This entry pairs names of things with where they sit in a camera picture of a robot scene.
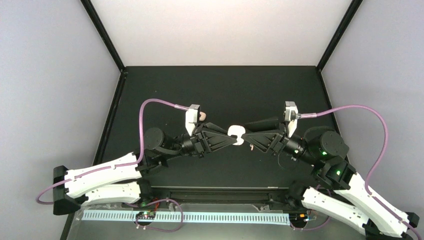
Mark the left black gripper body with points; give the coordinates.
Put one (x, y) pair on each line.
(197, 141)

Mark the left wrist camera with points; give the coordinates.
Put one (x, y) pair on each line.
(192, 118)

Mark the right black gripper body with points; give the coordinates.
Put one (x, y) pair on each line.
(278, 145)

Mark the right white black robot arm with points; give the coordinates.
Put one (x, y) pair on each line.
(361, 207)

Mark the right frame post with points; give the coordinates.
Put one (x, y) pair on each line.
(338, 34)

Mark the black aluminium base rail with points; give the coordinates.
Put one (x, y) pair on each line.
(212, 195)

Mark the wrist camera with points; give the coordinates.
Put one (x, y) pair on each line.
(290, 117)
(192, 118)

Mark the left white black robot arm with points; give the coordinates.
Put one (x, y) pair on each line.
(121, 180)

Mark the frame post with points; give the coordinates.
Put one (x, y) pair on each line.
(100, 28)
(338, 34)

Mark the small circuit board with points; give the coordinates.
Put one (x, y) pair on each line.
(145, 215)

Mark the cream earbud charging case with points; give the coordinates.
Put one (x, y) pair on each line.
(236, 131)

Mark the white slotted cable duct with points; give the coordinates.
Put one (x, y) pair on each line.
(190, 217)

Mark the left frame post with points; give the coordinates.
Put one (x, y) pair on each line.
(100, 28)

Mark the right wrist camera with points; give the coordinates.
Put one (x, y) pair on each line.
(290, 117)

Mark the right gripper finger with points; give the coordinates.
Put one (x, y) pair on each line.
(266, 141)
(263, 125)

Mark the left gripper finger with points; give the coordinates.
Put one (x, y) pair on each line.
(214, 127)
(214, 141)

